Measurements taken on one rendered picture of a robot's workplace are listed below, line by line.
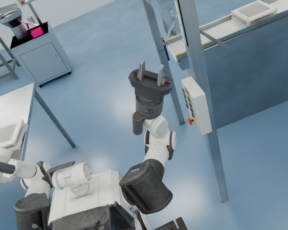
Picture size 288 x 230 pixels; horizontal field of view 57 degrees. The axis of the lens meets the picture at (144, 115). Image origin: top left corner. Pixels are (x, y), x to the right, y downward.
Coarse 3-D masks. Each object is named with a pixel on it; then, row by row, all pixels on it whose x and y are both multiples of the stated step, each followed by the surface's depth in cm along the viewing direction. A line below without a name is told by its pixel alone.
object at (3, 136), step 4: (4, 128) 195; (8, 128) 192; (12, 128) 192; (0, 132) 192; (4, 132) 190; (8, 132) 188; (0, 136) 188; (4, 136) 186; (8, 136) 185; (0, 140) 184
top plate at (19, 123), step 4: (20, 120) 196; (8, 124) 198; (20, 124) 193; (16, 128) 190; (20, 128) 191; (16, 132) 187; (12, 136) 184; (16, 136) 184; (12, 140) 181; (16, 140) 183; (0, 144) 182; (4, 144) 181; (8, 144) 180; (12, 144) 180
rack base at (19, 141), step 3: (24, 126) 198; (27, 126) 200; (21, 129) 196; (24, 129) 195; (21, 132) 193; (24, 132) 194; (21, 135) 191; (18, 138) 189; (21, 138) 189; (18, 141) 186; (21, 141) 188; (18, 144) 184; (6, 147) 185; (9, 147) 184; (12, 147) 183; (15, 147) 182; (18, 147) 182; (12, 150) 184; (15, 150) 184
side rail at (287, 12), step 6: (282, 12) 195; (270, 18) 195; (276, 18) 196; (252, 24) 196; (258, 24) 196; (240, 30) 196; (246, 30) 197; (222, 36) 196; (228, 36) 196; (210, 42) 196; (180, 54) 196; (186, 54) 197
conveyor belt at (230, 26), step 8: (280, 0) 216; (280, 8) 207; (224, 24) 215; (232, 24) 212; (208, 32) 213; (216, 32) 210; (224, 32) 206; (208, 40) 205; (224, 40) 199; (168, 48) 216; (176, 48) 210; (184, 48) 207
